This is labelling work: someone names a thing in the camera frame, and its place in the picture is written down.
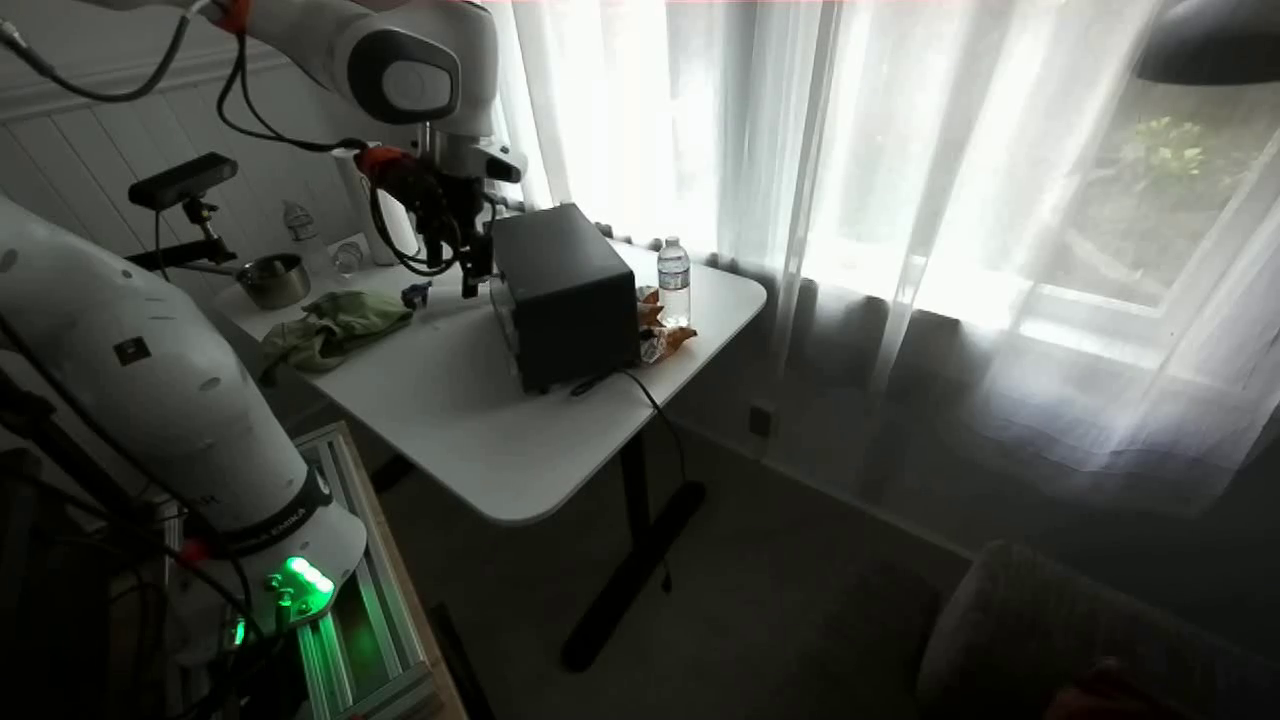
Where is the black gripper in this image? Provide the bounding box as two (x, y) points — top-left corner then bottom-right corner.
(401, 161), (493, 296)

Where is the black toaster oven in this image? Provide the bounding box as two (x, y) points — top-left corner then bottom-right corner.
(486, 206), (638, 394)

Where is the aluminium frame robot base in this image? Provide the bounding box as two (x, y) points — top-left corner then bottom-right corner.
(154, 419), (472, 720)

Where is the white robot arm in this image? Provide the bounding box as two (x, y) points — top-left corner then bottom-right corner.
(0, 0), (520, 620)

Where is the white table with black leg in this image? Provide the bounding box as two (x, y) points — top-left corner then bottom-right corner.
(211, 251), (777, 678)

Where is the dark metal bowl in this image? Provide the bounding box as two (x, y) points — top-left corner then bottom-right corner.
(234, 251), (309, 312)

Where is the green cloth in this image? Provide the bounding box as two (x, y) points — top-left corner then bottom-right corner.
(261, 293), (409, 379)

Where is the clear water bottle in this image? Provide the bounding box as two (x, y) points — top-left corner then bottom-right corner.
(655, 241), (691, 330)

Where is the orange snack packet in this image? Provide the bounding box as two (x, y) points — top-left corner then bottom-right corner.
(637, 285), (691, 363)

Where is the white sheer curtain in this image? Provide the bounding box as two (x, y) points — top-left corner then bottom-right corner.
(486, 0), (1280, 512)

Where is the grey armchair corner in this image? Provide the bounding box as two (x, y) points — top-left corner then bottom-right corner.
(917, 539), (1280, 720)

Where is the black lamp shade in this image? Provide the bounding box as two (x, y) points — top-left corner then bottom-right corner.
(1137, 0), (1280, 83)

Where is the black oven power cable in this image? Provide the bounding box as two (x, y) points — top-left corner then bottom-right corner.
(567, 363), (697, 500)

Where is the black camera on stand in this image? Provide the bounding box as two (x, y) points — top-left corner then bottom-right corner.
(126, 154), (234, 274)

